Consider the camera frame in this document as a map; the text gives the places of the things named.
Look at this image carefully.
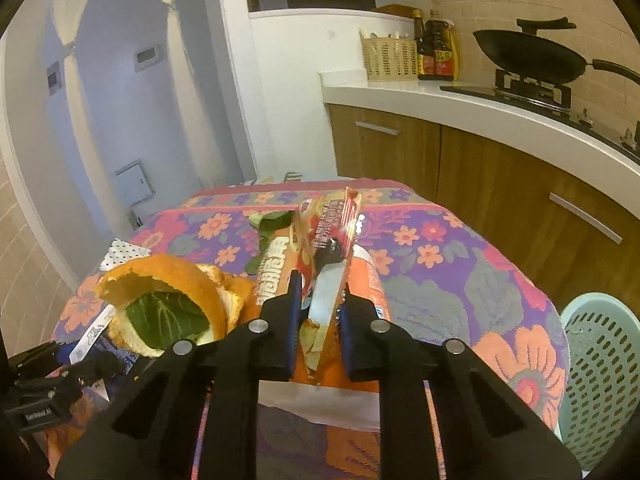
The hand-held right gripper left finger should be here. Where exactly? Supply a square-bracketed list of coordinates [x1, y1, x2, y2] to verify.
[55, 270, 306, 480]

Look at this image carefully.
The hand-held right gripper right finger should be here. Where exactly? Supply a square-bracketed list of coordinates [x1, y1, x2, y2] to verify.
[339, 291, 583, 480]

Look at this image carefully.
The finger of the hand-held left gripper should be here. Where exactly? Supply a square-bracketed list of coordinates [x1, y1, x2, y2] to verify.
[59, 356, 151, 392]

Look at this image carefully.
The blue white wrapper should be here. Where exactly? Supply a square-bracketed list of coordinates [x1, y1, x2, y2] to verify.
[69, 304, 142, 377]

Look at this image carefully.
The green vegetable stalk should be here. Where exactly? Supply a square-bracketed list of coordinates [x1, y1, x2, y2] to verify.
[247, 211, 297, 242]

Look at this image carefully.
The polka dot paper bag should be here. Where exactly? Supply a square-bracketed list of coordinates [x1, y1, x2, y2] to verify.
[99, 237, 152, 277]

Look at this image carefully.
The teal plastic basket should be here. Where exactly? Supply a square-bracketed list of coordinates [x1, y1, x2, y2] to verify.
[556, 292, 640, 473]

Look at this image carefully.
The white paper sheet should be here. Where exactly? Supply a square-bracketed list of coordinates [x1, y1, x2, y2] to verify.
[257, 379, 382, 433]

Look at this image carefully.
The small orange peel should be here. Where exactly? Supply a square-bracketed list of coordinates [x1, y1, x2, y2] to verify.
[200, 262, 257, 333]

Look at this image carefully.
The orange white snack packet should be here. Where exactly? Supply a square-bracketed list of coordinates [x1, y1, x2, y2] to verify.
[349, 245, 392, 322]

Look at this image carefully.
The large orange peel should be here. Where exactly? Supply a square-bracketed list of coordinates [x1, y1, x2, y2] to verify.
[95, 254, 230, 361]

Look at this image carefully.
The floral tablecloth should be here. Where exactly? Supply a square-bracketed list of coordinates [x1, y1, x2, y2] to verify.
[50, 177, 572, 480]

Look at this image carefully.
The narrow wooden cabinet door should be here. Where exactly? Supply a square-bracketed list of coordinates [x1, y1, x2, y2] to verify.
[326, 104, 442, 188]

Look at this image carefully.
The wide wooden cabinet door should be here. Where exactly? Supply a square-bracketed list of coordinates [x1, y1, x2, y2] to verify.
[434, 124, 640, 311]

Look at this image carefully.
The white kitchen counter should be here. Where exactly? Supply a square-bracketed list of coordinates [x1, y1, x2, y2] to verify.
[319, 70, 640, 188]

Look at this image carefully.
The white curtain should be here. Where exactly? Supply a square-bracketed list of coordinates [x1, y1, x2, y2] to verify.
[136, 0, 202, 188]
[44, 0, 108, 273]

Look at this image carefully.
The wicker basket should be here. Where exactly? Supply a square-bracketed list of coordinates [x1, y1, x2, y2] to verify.
[360, 32, 419, 82]

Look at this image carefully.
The dark sauce bottle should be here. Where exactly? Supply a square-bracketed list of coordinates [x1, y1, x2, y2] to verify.
[412, 8, 435, 80]

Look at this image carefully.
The black gas stove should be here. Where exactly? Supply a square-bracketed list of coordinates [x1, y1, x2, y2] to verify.
[440, 67, 640, 152]

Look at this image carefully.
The wooden box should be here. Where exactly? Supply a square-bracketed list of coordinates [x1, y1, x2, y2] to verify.
[372, 4, 422, 17]

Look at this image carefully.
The black wok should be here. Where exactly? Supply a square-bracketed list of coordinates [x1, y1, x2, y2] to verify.
[472, 17, 640, 87]

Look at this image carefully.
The white wall box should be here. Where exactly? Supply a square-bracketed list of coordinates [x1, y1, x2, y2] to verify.
[114, 159, 154, 206]

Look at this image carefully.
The metal cabinet handle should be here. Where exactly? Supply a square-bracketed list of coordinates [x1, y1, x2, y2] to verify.
[355, 121, 402, 136]
[548, 192, 624, 246]

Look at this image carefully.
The wall control panel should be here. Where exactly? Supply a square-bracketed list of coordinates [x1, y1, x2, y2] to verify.
[133, 45, 162, 72]

